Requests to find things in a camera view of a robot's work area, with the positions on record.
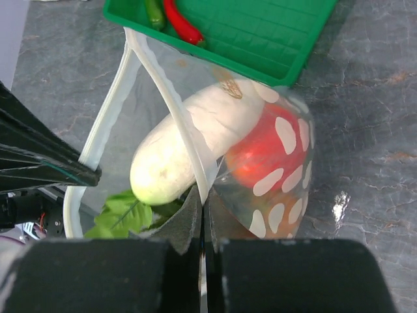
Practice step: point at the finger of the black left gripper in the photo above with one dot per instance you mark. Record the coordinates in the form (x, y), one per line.
(32, 156)

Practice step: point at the red chili pepper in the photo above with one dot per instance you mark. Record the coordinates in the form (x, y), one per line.
(185, 30)

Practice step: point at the orange carrot with green leaves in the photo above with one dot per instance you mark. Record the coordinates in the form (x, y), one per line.
(274, 215)

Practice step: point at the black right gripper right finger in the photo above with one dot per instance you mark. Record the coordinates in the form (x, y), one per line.
(246, 274)

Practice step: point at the green chili pepper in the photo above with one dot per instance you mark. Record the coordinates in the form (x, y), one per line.
(155, 14)

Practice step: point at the green plastic tray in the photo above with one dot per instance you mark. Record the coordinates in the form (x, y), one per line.
(267, 41)

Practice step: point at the red tomato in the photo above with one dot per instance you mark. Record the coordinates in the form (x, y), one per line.
(273, 154)

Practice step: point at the clear dotted zip top bag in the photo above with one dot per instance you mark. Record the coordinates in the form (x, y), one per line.
(152, 81)

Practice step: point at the white radish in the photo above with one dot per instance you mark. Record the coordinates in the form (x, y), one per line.
(166, 162)

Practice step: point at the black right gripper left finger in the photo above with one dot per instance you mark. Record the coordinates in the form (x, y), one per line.
(159, 273)

